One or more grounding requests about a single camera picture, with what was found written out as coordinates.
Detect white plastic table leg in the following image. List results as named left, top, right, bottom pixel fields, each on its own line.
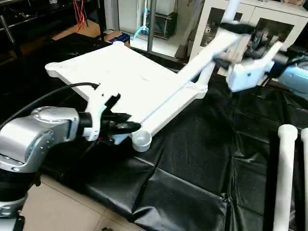
left=273, top=124, right=300, bottom=231
left=179, top=33, right=241, bottom=88
left=302, top=128, right=308, bottom=231

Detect white plastic table top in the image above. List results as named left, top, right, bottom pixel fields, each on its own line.
left=45, top=41, right=208, bottom=154

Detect white glass door cabinet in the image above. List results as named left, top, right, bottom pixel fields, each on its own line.
left=195, top=0, right=308, bottom=82

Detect black work mat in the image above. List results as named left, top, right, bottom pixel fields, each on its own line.
left=0, top=31, right=308, bottom=231

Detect grey metal pole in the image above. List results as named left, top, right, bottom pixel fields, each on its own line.
left=147, top=0, right=157, bottom=52

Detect brown cardboard box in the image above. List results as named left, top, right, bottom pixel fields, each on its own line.
left=103, top=30, right=131, bottom=46

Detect light blue mop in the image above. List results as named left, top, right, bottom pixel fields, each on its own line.
left=134, top=0, right=152, bottom=40

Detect white appliance cabinet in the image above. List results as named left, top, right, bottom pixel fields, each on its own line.
left=118, top=0, right=180, bottom=38

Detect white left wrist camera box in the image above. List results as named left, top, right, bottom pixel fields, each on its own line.
left=86, top=83, right=121, bottom=142

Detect red cable bundle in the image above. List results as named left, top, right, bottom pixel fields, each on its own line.
left=72, top=0, right=90, bottom=29

